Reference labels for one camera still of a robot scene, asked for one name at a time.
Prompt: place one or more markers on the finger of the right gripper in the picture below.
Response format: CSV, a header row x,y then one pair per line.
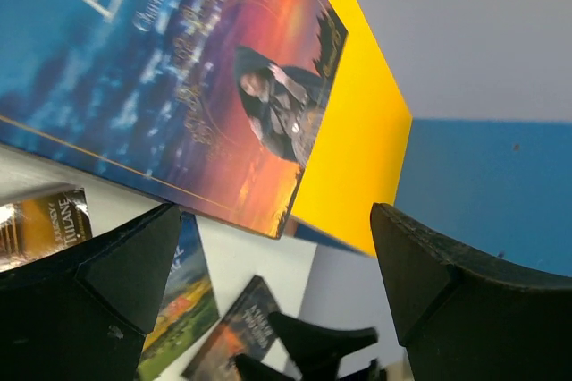
x,y
251,369
315,348

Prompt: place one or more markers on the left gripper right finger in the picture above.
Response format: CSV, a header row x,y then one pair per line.
x,y
462,314

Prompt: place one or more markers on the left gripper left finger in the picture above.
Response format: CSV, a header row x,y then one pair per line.
x,y
84,313

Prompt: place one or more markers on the Animal Farm book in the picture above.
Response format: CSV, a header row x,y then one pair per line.
x,y
188,308

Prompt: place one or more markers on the Jane Eyre book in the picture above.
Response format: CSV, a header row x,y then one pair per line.
x,y
214,105

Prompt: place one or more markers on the Tale of Two Cities book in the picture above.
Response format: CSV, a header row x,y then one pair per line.
x,y
244,329

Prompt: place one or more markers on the brown Edward Tulane book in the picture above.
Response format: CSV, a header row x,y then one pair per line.
x,y
43,223

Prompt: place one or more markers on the blue yellow wooden bookshelf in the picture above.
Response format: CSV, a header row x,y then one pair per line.
x,y
457,112

